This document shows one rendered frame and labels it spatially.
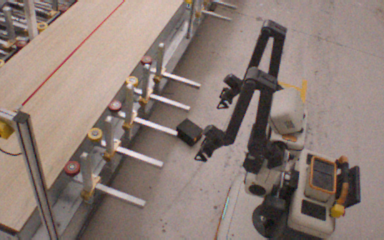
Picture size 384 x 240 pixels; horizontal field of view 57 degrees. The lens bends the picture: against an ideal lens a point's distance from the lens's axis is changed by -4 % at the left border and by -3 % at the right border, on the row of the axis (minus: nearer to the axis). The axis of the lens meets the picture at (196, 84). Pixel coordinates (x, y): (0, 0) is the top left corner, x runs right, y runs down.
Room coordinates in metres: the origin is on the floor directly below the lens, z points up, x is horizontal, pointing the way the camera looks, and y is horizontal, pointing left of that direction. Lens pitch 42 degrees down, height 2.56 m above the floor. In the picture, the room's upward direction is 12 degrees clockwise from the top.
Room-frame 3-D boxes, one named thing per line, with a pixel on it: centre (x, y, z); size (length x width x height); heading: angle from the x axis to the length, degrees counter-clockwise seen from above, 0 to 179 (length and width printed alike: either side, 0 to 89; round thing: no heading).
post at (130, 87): (1.48, 0.36, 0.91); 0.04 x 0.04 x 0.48; 81
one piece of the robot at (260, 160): (1.38, -0.42, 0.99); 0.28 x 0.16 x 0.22; 170
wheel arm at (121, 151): (1.25, 0.31, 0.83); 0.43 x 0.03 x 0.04; 81
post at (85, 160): (0.98, 0.44, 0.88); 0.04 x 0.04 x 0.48; 81
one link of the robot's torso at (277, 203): (1.30, -0.53, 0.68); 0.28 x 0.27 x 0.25; 170
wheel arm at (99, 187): (1.01, 0.35, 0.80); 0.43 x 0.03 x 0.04; 81
